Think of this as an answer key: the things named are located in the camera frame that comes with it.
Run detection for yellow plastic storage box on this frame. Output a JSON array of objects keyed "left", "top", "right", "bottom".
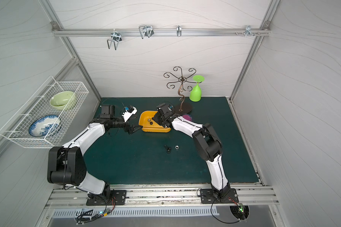
[{"left": 138, "top": 111, "right": 171, "bottom": 133}]

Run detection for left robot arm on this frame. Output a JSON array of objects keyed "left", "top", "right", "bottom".
[{"left": 47, "top": 105, "right": 141, "bottom": 196}]

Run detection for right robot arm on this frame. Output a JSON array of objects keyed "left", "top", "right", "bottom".
[{"left": 153, "top": 103, "right": 231, "bottom": 200}]

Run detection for brown metal cup stand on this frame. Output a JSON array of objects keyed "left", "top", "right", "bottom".
[{"left": 163, "top": 66, "right": 197, "bottom": 115}]

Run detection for magenta ball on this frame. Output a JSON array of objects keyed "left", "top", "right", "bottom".
[{"left": 182, "top": 114, "right": 192, "bottom": 121}]

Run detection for green plastic goblet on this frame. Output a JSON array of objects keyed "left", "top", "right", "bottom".
[{"left": 189, "top": 75, "right": 205, "bottom": 102}]

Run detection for green ceramic bowl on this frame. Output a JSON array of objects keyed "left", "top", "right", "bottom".
[{"left": 49, "top": 91, "right": 77, "bottom": 111}]

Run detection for blue white patterned plate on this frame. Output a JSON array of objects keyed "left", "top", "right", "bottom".
[{"left": 28, "top": 115, "right": 61, "bottom": 137}]

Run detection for metal double hook middle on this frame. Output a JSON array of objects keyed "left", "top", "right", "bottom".
[{"left": 138, "top": 25, "right": 154, "bottom": 39}]

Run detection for metal double hook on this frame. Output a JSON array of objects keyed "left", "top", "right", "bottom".
[
  {"left": 138, "top": 25, "right": 154, "bottom": 39},
  {"left": 107, "top": 29, "right": 122, "bottom": 50}
]

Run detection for metal double hook left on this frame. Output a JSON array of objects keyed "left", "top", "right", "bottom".
[{"left": 107, "top": 29, "right": 122, "bottom": 50}]

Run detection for small metal hook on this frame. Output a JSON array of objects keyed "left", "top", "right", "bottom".
[{"left": 176, "top": 25, "right": 182, "bottom": 37}]

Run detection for white vent grille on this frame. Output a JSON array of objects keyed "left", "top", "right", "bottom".
[{"left": 52, "top": 206, "right": 219, "bottom": 218}]

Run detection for metal hook right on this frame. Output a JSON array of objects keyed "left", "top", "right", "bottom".
[{"left": 235, "top": 25, "right": 260, "bottom": 37}]

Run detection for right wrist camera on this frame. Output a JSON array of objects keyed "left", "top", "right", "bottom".
[{"left": 156, "top": 103, "right": 172, "bottom": 115}]

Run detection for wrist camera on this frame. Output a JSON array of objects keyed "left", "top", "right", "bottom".
[
  {"left": 156, "top": 103, "right": 172, "bottom": 115},
  {"left": 122, "top": 106, "right": 137, "bottom": 123}
]

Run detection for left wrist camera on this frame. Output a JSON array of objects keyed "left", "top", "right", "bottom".
[{"left": 122, "top": 106, "right": 137, "bottom": 123}]

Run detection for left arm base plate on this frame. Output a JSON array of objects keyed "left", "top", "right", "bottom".
[{"left": 86, "top": 190, "right": 127, "bottom": 206}]

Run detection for left base cable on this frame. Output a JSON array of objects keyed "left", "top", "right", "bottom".
[{"left": 74, "top": 195, "right": 117, "bottom": 225}]

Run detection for base cable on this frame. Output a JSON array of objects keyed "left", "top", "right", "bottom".
[
  {"left": 196, "top": 184, "right": 249, "bottom": 224},
  {"left": 74, "top": 195, "right": 117, "bottom": 225}
]

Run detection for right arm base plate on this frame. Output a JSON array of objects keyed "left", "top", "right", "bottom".
[{"left": 197, "top": 188, "right": 239, "bottom": 204}]

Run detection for white wire basket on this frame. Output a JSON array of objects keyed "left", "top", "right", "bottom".
[{"left": 0, "top": 77, "right": 89, "bottom": 148}]

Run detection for aluminium top rail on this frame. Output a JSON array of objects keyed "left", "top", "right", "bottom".
[{"left": 52, "top": 27, "right": 271, "bottom": 38}]

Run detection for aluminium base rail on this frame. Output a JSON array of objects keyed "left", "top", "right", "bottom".
[{"left": 45, "top": 183, "right": 279, "bottom": 209}]

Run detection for right base cable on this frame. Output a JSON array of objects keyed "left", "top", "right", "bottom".
[{"left": 196, "top": 184, "right": 249, "bottom": 224}]

